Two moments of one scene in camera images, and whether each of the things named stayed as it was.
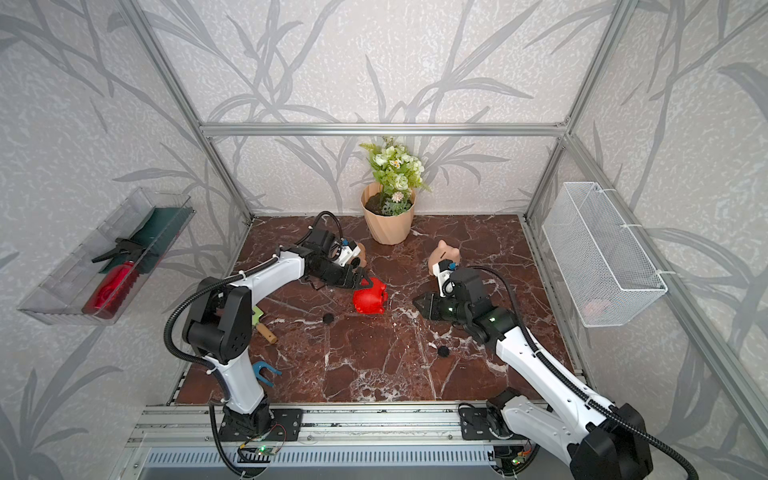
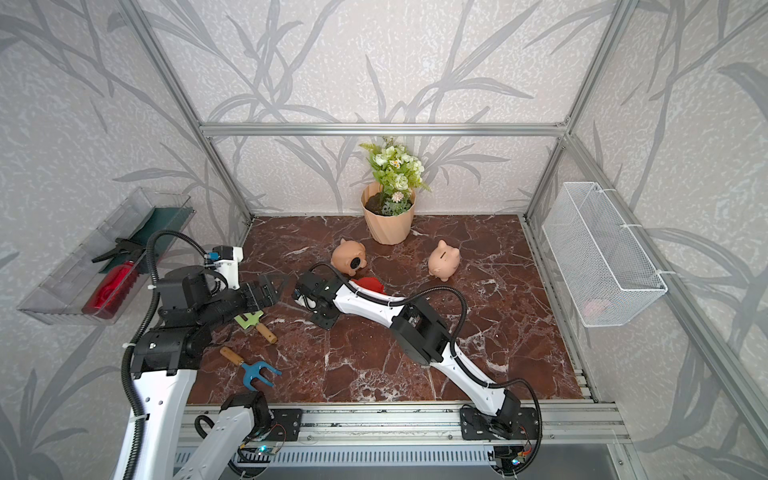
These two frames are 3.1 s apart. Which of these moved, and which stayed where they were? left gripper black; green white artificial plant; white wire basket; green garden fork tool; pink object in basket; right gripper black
Moved: right gripper black; left gripper black
Stayed: white wire basket; green garden fork tool; pink object in basket; green white artificial plant
